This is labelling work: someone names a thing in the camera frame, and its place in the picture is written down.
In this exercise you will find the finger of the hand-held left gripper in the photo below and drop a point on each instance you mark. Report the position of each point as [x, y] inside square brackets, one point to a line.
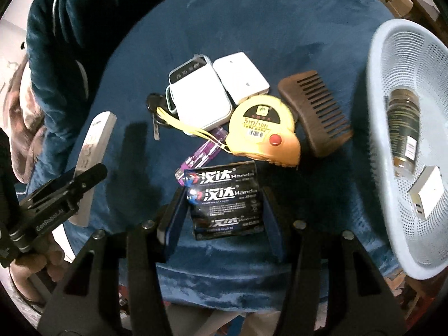
[80, 182]

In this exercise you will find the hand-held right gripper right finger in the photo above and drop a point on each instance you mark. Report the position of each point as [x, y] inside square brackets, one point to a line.
[274, 229]

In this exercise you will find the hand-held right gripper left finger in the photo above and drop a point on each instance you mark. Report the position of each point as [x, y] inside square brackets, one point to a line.
[173, 225]

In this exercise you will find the black battery pack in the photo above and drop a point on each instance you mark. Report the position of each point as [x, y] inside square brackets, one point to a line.
[224, 199]

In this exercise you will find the purple screwdriver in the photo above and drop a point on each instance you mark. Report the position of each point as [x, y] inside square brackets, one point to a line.
[206, 150]

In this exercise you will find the yellow tape measure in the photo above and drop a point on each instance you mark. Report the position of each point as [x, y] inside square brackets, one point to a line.
[259, 126]

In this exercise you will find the black round disc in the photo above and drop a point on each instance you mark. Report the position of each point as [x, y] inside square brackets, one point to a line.
[154, 104]

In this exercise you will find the light blue plastic basket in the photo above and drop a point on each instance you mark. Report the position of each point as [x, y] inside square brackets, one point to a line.
[395, 56]

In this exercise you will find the person's left hand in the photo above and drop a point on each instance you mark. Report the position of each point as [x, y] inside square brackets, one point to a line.
[38, 264]

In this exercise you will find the white remote control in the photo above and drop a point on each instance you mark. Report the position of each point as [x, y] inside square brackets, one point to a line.
[94, 140]

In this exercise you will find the brown plush cloth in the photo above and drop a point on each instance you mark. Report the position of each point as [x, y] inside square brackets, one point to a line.
[21, 112]

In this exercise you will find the brown wooden comb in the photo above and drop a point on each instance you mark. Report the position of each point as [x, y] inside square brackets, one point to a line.
[315, 112]

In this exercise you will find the white square box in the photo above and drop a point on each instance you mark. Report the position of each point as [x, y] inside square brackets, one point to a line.
[238, 77]

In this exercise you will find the bunched blue blanket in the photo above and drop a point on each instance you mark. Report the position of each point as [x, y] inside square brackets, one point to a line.
[70, 24]

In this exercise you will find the white charger plug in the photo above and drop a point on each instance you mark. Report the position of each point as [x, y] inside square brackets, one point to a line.
[428, 192]

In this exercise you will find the dark amber bottle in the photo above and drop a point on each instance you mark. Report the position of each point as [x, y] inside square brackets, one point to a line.
[404, 122]

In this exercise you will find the blue plush cover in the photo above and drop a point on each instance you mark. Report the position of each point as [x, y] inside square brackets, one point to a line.
[245, 24]

